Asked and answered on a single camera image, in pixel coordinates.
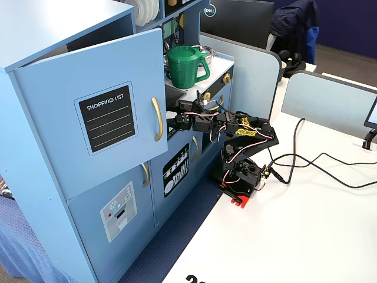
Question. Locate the blue door with shopping list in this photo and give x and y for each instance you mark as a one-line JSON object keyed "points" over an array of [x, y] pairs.
{"points": [[59, 103]]}

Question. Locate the robot controller board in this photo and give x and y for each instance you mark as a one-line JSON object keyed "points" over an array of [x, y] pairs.
{"points": [[266, 172]]}

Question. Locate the blue door with ice dispenser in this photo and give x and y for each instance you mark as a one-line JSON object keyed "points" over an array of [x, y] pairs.
{"points": [[88, 236]]}

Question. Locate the dark blue jacket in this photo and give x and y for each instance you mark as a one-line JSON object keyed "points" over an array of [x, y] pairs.
{"points": [[294, 26]]}

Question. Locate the black Dell monitor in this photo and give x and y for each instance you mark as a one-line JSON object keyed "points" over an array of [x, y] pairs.
{"points": [[235, 20]]}

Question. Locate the pale desk divider panel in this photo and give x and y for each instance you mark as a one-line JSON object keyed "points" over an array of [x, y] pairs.
{"points": [[324, 100], [250, 73]]}

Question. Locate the blue knitted cloth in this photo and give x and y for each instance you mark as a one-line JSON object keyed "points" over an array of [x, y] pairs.
{"points": [[20, 241]]}

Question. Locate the green plastic pitcher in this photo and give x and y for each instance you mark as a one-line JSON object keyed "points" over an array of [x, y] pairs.
{"points": [[182, 67]]}

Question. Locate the grey toy sink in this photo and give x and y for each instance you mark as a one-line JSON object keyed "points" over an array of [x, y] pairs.
{"points": [[175, 94]]}

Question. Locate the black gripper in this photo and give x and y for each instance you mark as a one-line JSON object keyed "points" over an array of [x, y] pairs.
{"points": [[183, 118]]}

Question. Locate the black headphones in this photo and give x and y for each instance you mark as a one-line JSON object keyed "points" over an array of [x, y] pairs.
{"points": [[290, 63]]}

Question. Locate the steel toy pot with lid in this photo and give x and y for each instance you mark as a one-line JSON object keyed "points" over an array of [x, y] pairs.
{"points": [[209, 53]]}

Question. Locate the red table clamp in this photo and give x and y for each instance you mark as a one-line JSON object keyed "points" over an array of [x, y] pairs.
{"points": [[240, 200]]}

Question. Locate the white toy plate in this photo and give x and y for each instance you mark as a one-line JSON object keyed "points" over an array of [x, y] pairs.
{"points": [[140, 11], [149, 10], [157, 9]]}

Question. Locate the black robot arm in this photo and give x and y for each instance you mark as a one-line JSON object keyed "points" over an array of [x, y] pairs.
{"points": [[259, 129]]}

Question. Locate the blue toy kitchen body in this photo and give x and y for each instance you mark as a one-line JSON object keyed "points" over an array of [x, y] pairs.
{"points": [[35, 177]]}

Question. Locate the blue dishwasher door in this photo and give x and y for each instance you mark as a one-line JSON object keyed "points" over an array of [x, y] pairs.
{"points": [[157, 206]]}

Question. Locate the gold stove knob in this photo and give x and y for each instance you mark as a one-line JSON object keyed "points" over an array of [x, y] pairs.
{"points": [[227, 78], [207, 96]]}

